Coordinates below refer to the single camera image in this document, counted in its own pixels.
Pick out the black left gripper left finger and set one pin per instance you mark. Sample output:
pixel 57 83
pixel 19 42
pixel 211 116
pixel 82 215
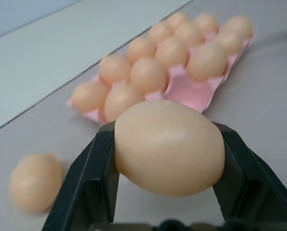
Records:
pixel 90 183

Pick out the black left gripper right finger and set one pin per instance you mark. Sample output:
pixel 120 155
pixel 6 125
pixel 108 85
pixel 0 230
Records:
pixel 251 192

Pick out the beige plastic egg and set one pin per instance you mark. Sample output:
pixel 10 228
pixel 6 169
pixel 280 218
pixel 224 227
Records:
pixel 238 25
pixel 168 149
pixel 173 51
pixel 141 49
pixel 228 42
pixel 115 68
pixel 122 102
pixel 177 19
pixel 207 62
pixel 36 184
pixel 205 22
pixel 189 32
pixel 160 32
pixel 149 74
pixel 89 96

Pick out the pink egg tray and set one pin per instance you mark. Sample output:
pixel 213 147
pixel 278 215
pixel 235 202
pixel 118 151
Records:
pixel 189 95

